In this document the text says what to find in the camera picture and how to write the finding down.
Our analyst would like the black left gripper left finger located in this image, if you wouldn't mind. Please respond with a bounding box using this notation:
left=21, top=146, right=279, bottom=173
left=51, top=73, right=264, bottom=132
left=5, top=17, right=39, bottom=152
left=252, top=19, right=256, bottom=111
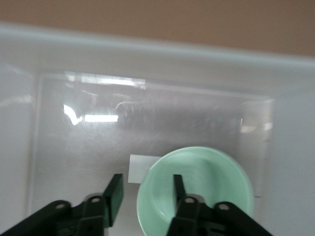
left=0, top=173, right=124, bottom=236

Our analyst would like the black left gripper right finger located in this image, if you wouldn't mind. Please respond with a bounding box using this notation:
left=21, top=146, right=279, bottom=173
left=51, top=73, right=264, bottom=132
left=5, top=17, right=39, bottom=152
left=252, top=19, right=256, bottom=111
left=167, top=174, right=274, bottom=236

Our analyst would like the mint green bowl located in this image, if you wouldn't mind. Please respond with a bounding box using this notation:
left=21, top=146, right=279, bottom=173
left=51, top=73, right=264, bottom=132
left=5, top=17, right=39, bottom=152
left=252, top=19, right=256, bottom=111
left=136, top=146, right=255, bottom=236

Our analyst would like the clear plastic box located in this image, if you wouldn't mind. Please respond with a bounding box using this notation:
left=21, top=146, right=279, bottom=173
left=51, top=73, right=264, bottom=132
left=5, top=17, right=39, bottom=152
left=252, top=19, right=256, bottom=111
left=0, top=21, right=315, bottom=236

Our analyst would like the white square label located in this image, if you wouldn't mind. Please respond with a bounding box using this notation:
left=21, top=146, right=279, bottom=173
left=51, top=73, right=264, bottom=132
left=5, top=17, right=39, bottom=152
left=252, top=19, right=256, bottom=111
left=127, top=154, right=163, bottom=184

